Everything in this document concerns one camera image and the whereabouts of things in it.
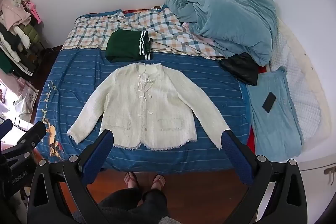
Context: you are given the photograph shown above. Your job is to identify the white fuzzy cardigan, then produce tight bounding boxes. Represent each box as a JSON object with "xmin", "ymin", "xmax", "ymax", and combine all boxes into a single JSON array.
[{"xmin": 67, "ymin": 63, "xmax": 231, "ymax": 151}]

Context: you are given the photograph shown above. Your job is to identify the white cabinet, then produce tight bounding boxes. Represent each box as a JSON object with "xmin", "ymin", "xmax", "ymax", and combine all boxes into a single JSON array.
[{"xmin": 299, "ymin": 153, "xmax": 336, "ymax": 214}]

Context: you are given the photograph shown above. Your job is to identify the pink floral curtain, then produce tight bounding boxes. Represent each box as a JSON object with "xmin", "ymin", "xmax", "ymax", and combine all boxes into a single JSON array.
[{"xmin": 12, "ymin": 77, "xmax": 40, "ymax": 122}]

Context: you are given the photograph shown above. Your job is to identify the light blue pillow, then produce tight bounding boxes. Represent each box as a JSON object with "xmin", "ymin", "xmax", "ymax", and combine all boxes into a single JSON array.
[{"xmin": 245, "ymin": 67, "xmax": 303, "ymax": 161}]

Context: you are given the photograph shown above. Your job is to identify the folded green striped garment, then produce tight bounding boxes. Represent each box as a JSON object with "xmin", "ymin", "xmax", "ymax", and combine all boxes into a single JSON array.
[{"xmin": 105, "ymin": 29, "xmax": 153, "ymax": 63}]

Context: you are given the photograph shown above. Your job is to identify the white quilted mattress cover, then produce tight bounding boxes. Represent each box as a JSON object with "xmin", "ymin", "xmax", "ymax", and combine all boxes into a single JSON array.
[{"xmin": 268, "ymin": 19, "xmax": 331, "ymax": 146}]

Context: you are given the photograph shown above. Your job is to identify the person's left foot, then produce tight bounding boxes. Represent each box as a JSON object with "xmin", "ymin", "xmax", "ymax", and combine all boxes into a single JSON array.
[{"xmin": 124, "ymin": 172, "xmax": 139, "ymax": 190}]

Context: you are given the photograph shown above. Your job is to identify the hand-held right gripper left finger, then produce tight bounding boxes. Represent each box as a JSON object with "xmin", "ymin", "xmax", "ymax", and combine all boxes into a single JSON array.
[{"xmin": 26, "ymin": 130, "xmax": 124, "ymax": 224}]

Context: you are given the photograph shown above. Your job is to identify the rack of hanging clothes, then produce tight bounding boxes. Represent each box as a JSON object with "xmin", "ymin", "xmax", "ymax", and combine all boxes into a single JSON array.
[{"xmin": 0, "ymin": 0, "xmax": 53, "ymax": 77}]

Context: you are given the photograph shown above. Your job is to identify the blue striped bedsheet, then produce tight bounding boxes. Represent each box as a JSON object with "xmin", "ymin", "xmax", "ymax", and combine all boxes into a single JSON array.
[{"xmin": 34, "ymin": 48, "xmax": 252, "ymax": 174}]

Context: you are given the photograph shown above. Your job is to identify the pale pink cloth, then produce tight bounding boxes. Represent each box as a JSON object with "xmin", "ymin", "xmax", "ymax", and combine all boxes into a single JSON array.
[{"xmin": 181, "ymin": 22, "xmax": 196, "ymax": 33}]

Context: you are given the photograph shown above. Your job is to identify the person's foot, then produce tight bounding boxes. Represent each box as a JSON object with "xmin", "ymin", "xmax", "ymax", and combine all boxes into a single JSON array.
[
  {"xmin": 151, "ymin": 174, "xmax": 167, "ymax": 191},
  {"xmin": 124, "ymin": 172, "xmax": 139, "ymax": 190}
]

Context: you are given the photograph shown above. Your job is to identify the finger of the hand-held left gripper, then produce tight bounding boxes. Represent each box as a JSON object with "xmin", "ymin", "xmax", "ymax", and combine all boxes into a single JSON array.
[
  {"xmin": 1, "ymin": 121, "xmax": 47, "ymax": 162},
  {"xmin": 0, "ymin": 119, "xmax": 13, "ymax": 147}
]

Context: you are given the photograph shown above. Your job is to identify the black phone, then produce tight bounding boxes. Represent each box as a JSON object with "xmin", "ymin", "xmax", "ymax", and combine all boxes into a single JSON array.
[{"xmin": 262, "ymin": 91, "xmax": 277, "ymax": 113}]

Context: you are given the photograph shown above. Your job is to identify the blue-grey duvet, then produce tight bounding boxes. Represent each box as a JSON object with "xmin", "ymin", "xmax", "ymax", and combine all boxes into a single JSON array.
[{"xmin": 165, "ymin": 0, "xmax": 279, "ymax": 67}]

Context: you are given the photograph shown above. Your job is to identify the person's legs in dark trousers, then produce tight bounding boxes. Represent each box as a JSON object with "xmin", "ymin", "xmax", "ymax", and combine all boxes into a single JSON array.
[{"xmin": 98, "ymin": 187, "xmax": 168, "ymax": 224}]

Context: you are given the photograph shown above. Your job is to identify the black cloth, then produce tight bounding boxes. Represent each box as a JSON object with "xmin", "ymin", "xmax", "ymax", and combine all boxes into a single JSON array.
[{"xmin": 220, "ymin": 52, "xmax": 259, "ymax": 86}]

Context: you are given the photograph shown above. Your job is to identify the red cloth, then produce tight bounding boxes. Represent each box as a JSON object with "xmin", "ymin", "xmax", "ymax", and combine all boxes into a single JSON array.
[{"xmin": 247, "ymin": 66, "xmax": 271, "ymax": 155}]

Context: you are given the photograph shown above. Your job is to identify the plaid blanket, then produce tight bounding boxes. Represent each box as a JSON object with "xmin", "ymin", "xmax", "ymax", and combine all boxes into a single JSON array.
[{"xmin": 63, "ymin": 5, "xmax": 226, "ymax": 60}]

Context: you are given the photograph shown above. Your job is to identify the person's right foot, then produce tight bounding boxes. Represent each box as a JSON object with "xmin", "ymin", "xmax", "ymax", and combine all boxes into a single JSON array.
[{"xmin": 151, "ymin": 174, "xmax": 167, "ymax": 191}]

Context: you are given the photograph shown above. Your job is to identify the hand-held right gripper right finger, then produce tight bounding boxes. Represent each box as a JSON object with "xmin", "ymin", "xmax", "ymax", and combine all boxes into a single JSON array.
[{"xmin": 221, "ymin": 130, "xmax": 308, "ymax": 224}]

